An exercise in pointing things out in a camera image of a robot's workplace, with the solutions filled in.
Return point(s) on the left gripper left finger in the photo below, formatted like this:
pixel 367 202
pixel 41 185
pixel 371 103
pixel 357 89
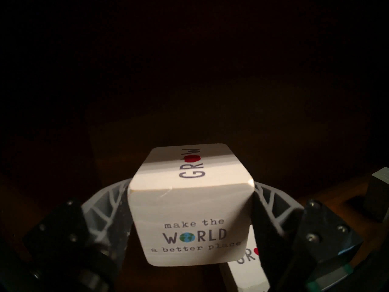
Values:
pixel 100 221

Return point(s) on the white GROW slogan cube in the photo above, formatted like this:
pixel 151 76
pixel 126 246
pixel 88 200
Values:
pixel 188 203
pixel 246 273

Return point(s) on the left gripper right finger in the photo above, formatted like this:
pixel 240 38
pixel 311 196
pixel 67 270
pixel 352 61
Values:
pixel 282 227

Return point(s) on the grey HAPPY live cube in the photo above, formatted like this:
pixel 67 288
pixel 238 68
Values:
pixel 378 197

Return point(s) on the brown wooden bookshelf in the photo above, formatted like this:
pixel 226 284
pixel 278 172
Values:
pixel 212 112

